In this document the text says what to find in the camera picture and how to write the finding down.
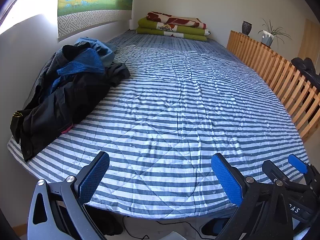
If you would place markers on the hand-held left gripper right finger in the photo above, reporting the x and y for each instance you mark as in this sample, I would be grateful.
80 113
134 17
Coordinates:
227 182

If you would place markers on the wooden slatted bed rail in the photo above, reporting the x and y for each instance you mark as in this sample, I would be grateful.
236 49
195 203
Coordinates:
262 57

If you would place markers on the light blue denim garment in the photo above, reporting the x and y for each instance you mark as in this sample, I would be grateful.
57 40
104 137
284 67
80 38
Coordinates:
100 47

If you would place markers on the black jacket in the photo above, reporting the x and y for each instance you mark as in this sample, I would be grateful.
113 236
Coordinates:
62 105

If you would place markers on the blue knit garment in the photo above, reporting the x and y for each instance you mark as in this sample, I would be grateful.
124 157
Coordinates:
85 63

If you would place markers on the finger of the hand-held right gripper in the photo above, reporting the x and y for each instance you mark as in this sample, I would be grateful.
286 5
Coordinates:
297 163
272 171

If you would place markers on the potted plant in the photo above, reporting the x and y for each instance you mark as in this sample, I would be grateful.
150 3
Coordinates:
267 38

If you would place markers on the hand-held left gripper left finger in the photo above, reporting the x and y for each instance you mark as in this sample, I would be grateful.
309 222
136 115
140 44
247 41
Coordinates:
95 177

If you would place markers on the blue striped bed quilt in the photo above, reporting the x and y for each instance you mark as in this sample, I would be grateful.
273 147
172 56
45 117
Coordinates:
162 92

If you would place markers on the dark vase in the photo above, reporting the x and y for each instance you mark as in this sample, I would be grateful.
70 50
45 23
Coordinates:
247 27

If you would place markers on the folded green blanket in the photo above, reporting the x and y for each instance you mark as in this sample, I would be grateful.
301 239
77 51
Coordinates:
150 28

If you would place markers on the black and blue shoe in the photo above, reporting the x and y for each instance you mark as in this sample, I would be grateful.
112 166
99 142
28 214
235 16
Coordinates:
215 227

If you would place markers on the white floor object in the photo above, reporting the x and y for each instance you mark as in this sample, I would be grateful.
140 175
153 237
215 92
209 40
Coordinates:
172 237

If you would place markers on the folded red patterned blanket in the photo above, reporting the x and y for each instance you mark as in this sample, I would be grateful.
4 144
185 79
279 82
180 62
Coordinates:
180 21

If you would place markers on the black cloth with yellow print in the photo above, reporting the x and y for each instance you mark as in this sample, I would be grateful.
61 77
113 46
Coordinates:
16 122

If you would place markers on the dark clothing on rail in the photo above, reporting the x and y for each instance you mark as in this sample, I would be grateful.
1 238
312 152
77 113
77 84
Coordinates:
305 67

